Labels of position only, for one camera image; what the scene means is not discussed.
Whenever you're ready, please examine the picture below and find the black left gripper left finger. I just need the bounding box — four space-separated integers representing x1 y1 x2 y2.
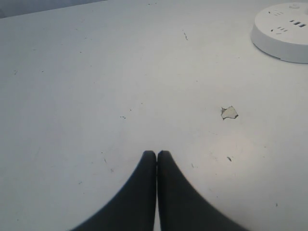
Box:
74 151 156 231

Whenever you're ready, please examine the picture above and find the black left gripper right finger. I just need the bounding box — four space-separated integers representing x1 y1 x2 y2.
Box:
157 151 246 231

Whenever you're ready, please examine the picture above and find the white desk lamp with sockets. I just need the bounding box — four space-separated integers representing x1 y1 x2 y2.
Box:
251 2 308 64

